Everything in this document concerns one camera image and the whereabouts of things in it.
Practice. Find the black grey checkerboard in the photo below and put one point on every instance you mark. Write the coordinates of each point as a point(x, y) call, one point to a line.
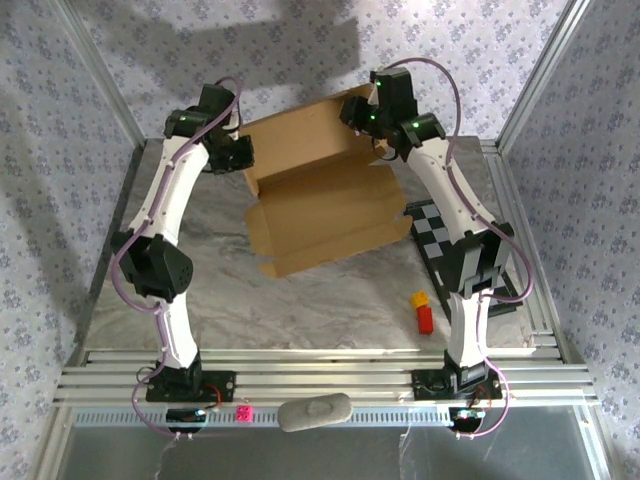
point(430, 235)

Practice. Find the red toy brick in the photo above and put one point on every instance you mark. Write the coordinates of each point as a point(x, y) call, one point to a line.
point(425, 321)

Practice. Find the grey lower panel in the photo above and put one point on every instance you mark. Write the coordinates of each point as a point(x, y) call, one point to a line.
point(320, 455)

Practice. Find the aluminium corner post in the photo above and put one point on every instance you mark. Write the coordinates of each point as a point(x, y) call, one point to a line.
point(104, 75)
point(538, 75)

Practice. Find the aluminium side rails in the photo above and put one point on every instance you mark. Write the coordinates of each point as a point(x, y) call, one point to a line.
point(542, 320)

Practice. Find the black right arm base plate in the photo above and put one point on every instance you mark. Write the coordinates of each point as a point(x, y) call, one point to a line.
point(425, 385)

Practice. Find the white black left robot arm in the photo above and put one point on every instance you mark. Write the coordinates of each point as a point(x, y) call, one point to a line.
point(170, 190)

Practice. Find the brown cardboard box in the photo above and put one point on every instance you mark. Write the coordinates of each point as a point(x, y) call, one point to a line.
point(325, 215)

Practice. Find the yellow toy brick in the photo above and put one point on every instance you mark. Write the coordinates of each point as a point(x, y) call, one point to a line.
point(420, 299)

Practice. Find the pink toy brick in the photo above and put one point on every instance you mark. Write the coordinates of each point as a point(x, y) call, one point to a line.
point(244, 414)

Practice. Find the small black circuit board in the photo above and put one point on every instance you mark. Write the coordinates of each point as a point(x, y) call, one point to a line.
point(185, 415)
point(467, 417)

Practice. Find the aluminium rail frame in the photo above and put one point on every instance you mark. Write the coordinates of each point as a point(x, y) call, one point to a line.
point(320, 372)

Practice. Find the grey oval stone pad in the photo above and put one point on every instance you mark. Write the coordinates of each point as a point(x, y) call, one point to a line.
point(315, 412)

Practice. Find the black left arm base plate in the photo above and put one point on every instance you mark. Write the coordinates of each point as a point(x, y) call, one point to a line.
point(225, 385)

